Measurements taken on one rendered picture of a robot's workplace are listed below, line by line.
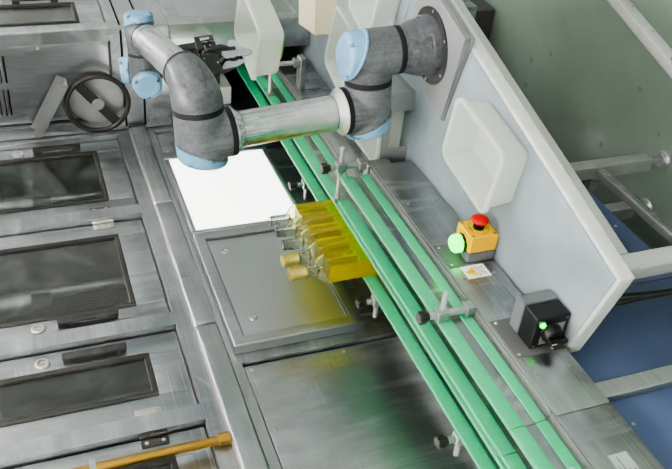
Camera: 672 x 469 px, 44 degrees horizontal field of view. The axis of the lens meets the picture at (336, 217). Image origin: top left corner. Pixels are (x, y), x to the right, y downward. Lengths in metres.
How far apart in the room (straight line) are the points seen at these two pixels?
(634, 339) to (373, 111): 0.78
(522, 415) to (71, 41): 1.83
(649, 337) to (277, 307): 0.89
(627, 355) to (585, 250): 0.28
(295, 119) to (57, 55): 1.09
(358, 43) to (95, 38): 1.10
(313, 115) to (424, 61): 0.29
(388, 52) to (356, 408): 0.83
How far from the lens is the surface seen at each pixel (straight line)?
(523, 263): 1.83
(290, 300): 2.15
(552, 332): 1.68
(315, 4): 2.66
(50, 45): 2.80
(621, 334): 1.86
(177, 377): 2.01
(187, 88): 1.83
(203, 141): 1.86
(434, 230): 1.98
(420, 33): 1.99
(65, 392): 2.02
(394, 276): 1.96
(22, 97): 2.87
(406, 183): 2.13
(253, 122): 1.91
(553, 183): 1.70
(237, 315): 2.10
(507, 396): 1.64
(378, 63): 1.96
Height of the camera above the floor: 1.71
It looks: 19 degrees down
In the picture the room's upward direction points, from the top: 98 degrees counter-clockwise
